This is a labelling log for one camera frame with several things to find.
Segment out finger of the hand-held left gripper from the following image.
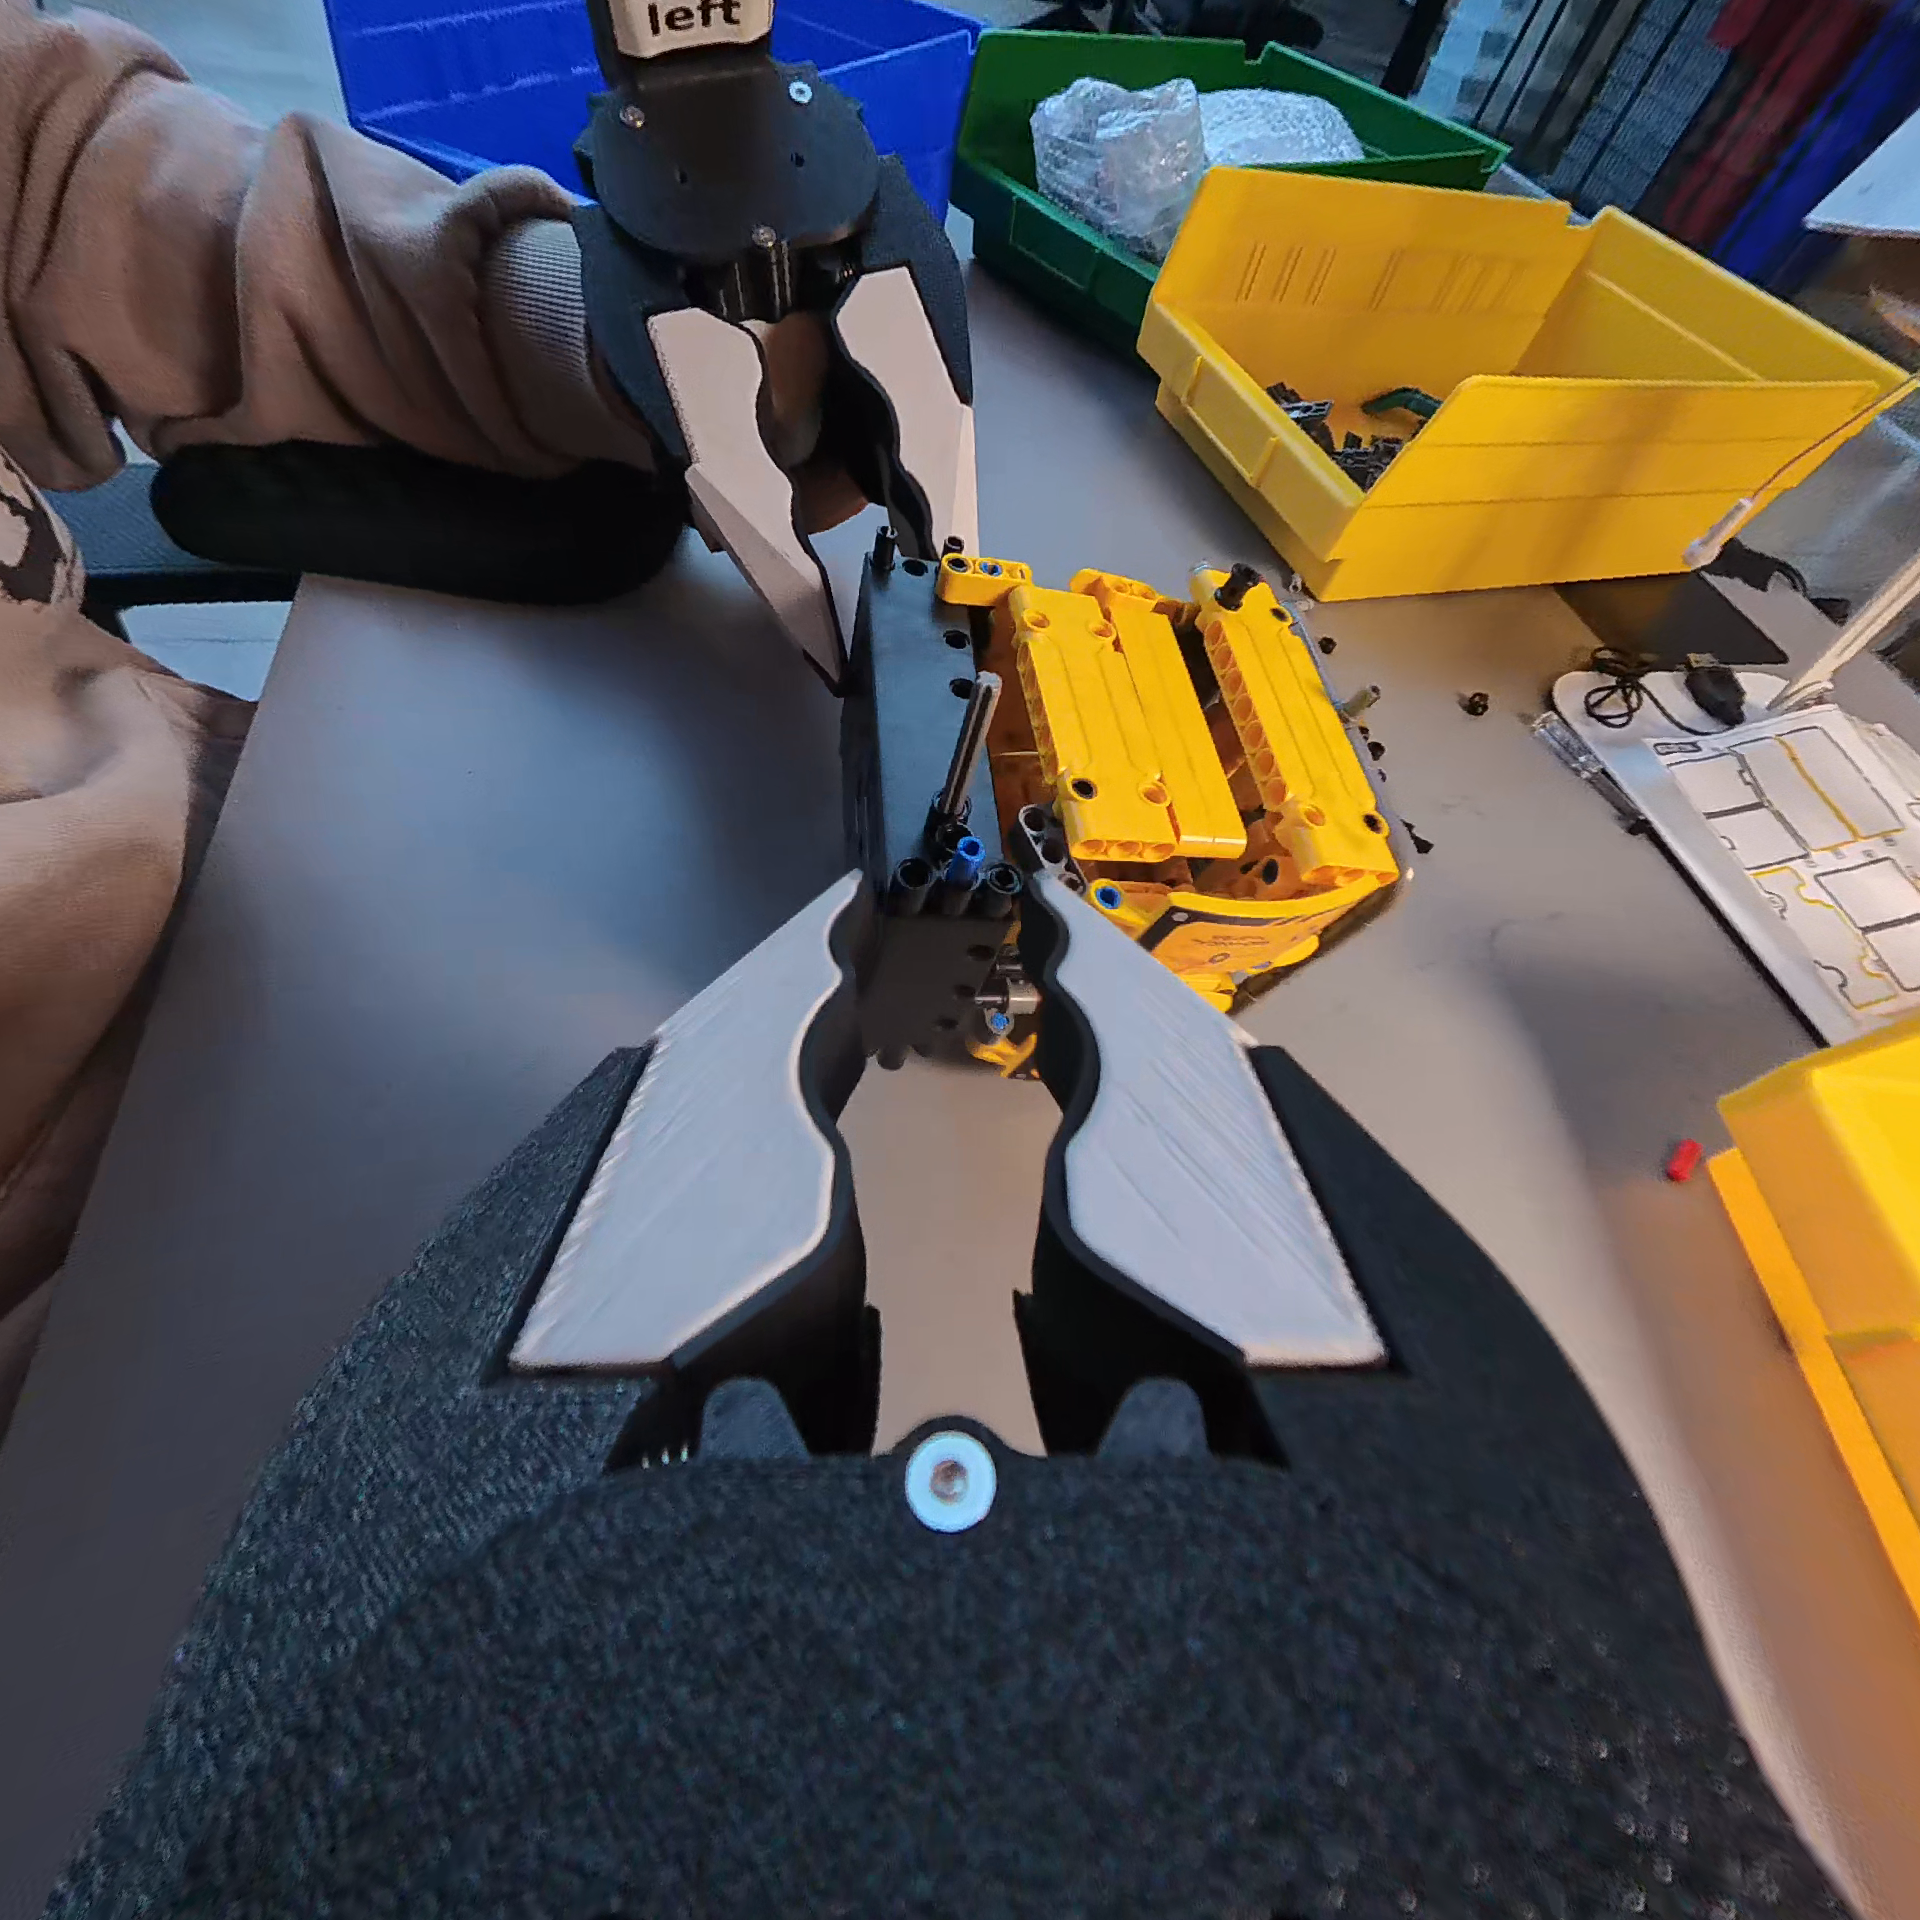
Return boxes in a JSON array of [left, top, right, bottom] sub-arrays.
[[831, 263, 980, 564], [644, 303, 853, 693]]

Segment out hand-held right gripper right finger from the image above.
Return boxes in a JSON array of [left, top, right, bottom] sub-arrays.
[[1018, 873, 1390, 1368]]

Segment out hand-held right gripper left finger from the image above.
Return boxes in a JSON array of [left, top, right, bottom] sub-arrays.
[[508, 870, 868, 1373]]

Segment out blue plastic parts bin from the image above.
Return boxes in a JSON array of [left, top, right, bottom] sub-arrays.
[[320, 0, 985, 207]]

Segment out black block assembly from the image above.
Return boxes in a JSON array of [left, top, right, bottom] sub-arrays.
[[836, 526, 1040, 1072]]

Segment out grey axle rod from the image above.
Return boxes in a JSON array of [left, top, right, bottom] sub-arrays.
[[935, 670, 1006, 823]]

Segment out yellow block toy model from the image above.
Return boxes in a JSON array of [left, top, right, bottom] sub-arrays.
[[932, 551, 1415, 1076]]

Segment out person's left forearm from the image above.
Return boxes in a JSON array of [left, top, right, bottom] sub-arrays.
[[0, 10, 664, 496]]

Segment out grey desk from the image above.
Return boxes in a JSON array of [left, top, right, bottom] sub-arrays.
[[0, 210, 1920, 1920]]

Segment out green plastic parts bin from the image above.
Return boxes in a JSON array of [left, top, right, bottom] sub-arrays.
[[950, 29, 1512, 366]]

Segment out black chair armrest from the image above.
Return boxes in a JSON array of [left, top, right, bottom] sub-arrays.
[[81, 439, 695, 610]]

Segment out bubble wrap bundle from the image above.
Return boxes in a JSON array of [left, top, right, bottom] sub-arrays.
[[1029, 76, 1368, 266]]

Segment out heap of black beams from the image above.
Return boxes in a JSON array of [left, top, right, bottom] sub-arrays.
[[1263, 381, 1430, 490]]

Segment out clear screwdriver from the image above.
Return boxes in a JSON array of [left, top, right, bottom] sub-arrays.
[[1527, 710, 1654, 836]]

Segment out yellow plastic parts bin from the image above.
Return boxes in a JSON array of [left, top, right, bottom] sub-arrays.
[[1136, 162, 1910, 605], [1708, 1017, 1920, 1629]]

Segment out beige hoodie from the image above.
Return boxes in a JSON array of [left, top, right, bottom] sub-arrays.
[[0, 0, 261, 1432]]

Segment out multicolour parts drawer racks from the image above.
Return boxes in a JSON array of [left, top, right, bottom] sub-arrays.
[[1493, 0, 1920, 297]]

